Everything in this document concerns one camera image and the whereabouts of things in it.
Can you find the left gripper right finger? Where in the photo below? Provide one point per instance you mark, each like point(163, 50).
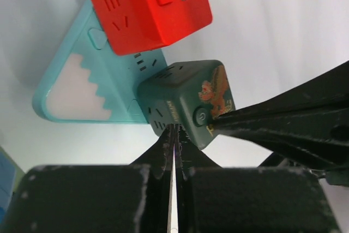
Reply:
point(216, 199)

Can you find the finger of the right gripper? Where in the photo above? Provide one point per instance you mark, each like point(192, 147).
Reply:
point(307, 124)

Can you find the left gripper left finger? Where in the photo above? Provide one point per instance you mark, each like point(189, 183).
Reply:
point(97, 198)

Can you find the dark green cube adapter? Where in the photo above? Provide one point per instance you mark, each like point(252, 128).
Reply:
point(191, 94)

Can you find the green power strip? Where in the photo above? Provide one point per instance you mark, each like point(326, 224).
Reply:
point(19, 172)

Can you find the teal triangular power socket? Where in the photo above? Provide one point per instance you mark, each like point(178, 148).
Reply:
point(87, 82)

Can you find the red cube plug adapter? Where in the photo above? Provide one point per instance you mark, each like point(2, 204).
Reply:
point(133, 26)

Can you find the blue cube plug adapter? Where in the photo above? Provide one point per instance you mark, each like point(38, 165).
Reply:
point(8, 173)

